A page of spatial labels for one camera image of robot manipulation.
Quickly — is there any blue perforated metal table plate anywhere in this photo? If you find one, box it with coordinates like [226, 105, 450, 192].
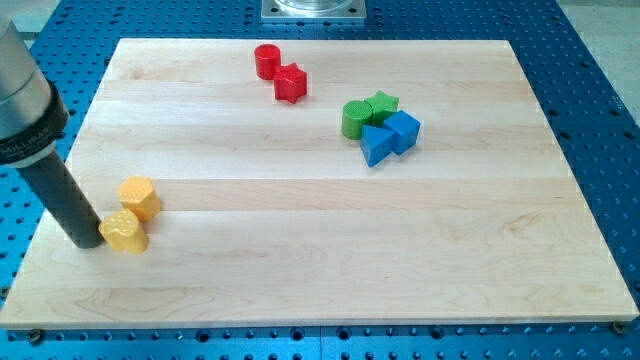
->
[1, 0, 639, 359]

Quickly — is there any red star block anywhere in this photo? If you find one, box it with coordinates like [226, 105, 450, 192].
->
[273, 63, 307, 104]

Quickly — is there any green star block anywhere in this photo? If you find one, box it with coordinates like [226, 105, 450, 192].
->
[364, 90, 399, 127]

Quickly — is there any yellow hexagon block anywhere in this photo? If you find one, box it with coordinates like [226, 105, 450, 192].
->
[117, 176, 162, 222]

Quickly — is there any green cylinder block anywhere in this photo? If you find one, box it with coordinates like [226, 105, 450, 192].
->
[341, 100, 373, 140]

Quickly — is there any yellow heart block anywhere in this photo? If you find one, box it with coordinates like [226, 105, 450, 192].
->
[98, 209, 149, 254]

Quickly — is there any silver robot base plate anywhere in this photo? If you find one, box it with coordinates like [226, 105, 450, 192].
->
[261, 0, 367, 21]

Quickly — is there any blue triangle block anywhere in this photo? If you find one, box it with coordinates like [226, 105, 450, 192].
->
[360, 125, 394, 167]

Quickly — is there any light wooden board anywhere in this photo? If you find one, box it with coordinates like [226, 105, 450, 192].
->
[1, 39, 638, 329]

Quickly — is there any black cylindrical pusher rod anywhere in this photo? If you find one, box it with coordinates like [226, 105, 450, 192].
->
[18, 151, 104, 249]

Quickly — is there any red cylinder block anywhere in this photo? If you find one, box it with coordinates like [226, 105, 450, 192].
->
[254, 44, 281, 80]

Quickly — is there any blue cube block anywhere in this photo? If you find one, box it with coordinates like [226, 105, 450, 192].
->
[383, 111, 421, 155]

